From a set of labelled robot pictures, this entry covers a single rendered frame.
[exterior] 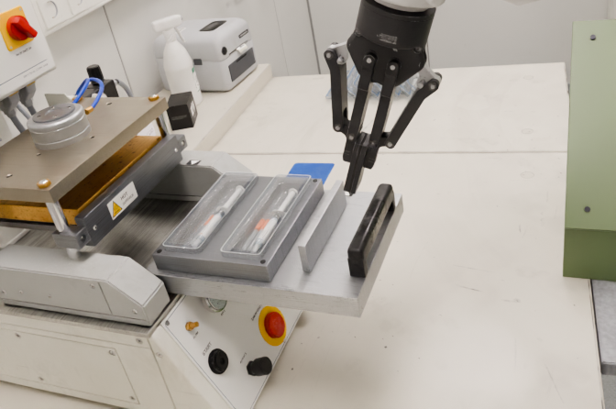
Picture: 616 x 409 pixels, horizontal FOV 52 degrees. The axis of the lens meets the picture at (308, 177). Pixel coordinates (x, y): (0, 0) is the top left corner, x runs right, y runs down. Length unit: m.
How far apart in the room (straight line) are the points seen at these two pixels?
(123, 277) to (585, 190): 0.68
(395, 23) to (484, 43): 2.68
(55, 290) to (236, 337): 0.25
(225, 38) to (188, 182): 0.86
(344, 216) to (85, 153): 0.35
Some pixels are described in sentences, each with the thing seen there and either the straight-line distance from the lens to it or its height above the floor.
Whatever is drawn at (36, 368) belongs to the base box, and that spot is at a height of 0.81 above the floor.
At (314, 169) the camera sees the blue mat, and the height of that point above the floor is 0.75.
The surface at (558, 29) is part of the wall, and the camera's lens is 3.27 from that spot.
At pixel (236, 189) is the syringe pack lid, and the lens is 0.90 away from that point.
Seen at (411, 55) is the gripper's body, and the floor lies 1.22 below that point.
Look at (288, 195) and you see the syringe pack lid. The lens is 0.86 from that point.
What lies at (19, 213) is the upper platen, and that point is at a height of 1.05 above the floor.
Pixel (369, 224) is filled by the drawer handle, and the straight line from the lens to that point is 0.76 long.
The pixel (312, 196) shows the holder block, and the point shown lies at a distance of 0.87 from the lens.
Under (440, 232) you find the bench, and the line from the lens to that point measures 1.18.
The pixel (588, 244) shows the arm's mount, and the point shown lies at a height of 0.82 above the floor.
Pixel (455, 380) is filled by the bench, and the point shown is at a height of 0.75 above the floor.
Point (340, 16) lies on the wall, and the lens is 3.36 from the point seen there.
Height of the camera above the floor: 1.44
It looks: 30 degrees down
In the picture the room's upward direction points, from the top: 11 degrees counter-clockwise
